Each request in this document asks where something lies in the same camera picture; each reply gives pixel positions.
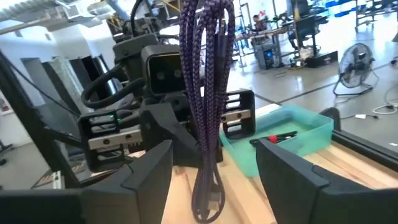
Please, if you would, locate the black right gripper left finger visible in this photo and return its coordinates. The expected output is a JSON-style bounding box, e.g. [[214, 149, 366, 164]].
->
[[0, 140, 174, 224]]

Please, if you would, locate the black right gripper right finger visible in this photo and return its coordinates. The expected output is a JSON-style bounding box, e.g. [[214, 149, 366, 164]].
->
[[256, 138, 398, 224]]

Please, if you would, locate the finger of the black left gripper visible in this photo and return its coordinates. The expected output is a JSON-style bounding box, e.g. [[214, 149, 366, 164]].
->
[[139, 101, 201, 168], [213, 141, 224, 164]]

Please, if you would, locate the purple braided USB cable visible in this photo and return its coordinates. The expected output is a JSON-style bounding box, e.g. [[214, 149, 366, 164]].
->
[[178, 0, 236, 224]]

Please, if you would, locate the teal plastic bin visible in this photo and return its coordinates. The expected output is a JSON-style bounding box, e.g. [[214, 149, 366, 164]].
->
[[219, 104, 334, 178]]

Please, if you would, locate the grey computer tower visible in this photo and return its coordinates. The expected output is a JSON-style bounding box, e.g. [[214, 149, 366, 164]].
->
[[254, 42, 278, 70]]

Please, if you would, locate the background work desk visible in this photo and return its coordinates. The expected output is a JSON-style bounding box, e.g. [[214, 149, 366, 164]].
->
[[233, 26, 296, 68]]

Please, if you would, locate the person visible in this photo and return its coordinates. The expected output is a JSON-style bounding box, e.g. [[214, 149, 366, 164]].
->
[[252, 14, 266, 32]]

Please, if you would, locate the black stand base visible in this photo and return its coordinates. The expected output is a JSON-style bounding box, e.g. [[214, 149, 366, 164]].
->
[[306, 50, 339, 68]]

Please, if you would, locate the black floor fan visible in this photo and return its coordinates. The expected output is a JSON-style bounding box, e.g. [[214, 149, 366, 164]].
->
[[332, 42, 380, 96]]

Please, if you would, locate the black left arm cable loom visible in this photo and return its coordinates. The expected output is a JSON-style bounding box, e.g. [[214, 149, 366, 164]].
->
[[81, 63, 147, 110]]

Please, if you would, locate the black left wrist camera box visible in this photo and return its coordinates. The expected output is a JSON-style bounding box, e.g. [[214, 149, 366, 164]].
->
[[141, 44, 187, 98]]

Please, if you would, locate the black aluminium table frame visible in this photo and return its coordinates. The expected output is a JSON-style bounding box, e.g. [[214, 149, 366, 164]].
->
[[0, 49, 398, 190]]

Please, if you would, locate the white floor cable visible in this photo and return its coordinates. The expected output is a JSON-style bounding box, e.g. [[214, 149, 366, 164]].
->
[[372, 83, 398, 115]]

